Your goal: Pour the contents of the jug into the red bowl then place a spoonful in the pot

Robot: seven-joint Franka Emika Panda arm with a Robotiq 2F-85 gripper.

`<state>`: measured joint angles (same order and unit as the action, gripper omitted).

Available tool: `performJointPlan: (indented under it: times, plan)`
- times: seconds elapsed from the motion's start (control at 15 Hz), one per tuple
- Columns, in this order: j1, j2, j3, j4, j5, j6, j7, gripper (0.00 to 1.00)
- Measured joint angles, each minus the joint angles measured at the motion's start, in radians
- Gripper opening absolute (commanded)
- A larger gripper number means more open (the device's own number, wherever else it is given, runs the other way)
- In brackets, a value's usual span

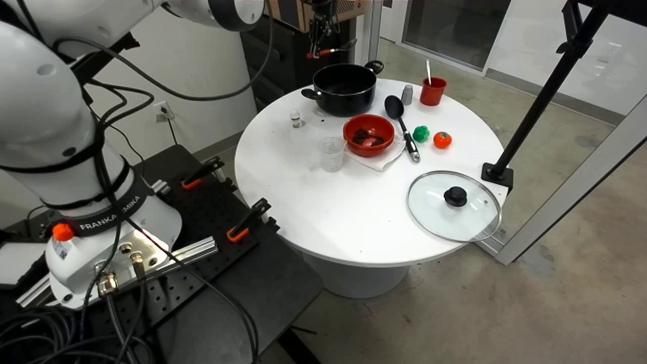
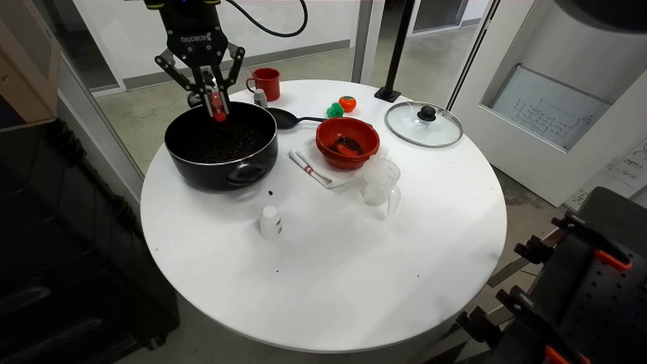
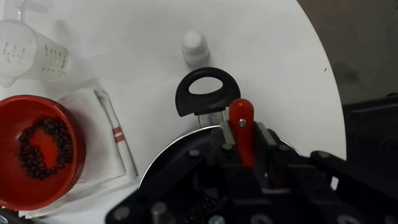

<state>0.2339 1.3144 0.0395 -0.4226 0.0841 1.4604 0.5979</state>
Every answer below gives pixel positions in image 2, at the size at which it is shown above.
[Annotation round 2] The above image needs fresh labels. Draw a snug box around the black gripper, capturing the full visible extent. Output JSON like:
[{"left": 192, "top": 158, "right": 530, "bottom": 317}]
[{"left": 143, "top": 0, "right": 246, "bottom": 109}]

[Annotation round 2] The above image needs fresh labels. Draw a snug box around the metal spoon with red handle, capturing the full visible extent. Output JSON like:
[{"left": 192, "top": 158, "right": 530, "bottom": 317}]
[{"left": 208, "top": 90, "right": 230, "bottom": 126}]

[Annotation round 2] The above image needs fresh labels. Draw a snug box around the clear plastic measuring jug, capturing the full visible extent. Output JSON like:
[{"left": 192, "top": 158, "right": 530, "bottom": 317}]
[{"left": 357, "top": 158, "right": 403, "bottom": 219}]

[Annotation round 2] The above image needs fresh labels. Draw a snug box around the black cooking pot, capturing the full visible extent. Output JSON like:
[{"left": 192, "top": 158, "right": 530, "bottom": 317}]
[{"left": 162, "top": 87, "right": 279, "bottom": 195}]

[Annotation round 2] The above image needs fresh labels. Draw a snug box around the red bowl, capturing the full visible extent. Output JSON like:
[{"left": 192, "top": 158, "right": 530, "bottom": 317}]
[{"left": 313, "top": 115, "right": 382, "bottom": 172}]

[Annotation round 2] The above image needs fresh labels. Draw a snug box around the glass pot lid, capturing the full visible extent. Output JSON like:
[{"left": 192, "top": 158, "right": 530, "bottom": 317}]
[{"left": 382, "top": 102, "right": 464, "bottom": 150}]

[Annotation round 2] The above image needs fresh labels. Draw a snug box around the red mug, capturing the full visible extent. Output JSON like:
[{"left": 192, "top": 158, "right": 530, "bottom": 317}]
[{"left": 243, "top": 66, "right": 282, "bottom": 104}]

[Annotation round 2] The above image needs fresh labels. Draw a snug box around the black ladle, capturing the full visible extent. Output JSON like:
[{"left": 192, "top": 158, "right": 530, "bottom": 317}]
[{"left": 265, "top": 107, "right": 329, "bottom": 132}]

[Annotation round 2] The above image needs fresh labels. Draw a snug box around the white pill bottle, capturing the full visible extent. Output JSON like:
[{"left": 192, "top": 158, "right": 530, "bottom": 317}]
[{"left": 257, "top": 204, "right": 284, "bottom": 242}]

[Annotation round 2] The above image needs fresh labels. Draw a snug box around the white napkin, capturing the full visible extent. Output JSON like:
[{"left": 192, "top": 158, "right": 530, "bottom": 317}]
[{"left": 287, "top": 138, "right": 390, "bottom": 192}]

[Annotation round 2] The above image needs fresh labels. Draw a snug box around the black perforated mounting table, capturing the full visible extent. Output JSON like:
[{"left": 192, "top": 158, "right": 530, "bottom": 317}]
[{"left": 470, "top": 187, "right": 647, "bottom": 364}]

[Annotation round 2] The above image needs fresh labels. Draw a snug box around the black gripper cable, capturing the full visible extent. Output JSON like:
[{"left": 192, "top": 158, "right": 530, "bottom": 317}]
[{"left": 223, "top": 0, "right": 311, "bottom": 40}]

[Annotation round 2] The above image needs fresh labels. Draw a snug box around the black clamp with orange handle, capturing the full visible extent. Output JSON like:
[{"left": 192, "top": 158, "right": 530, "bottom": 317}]
[
  {"left": 457, "top": 285, "right": 590, "bottom": 364},
  {"left": 514, "top": 212, "right": 635, "bottom": 274}
]

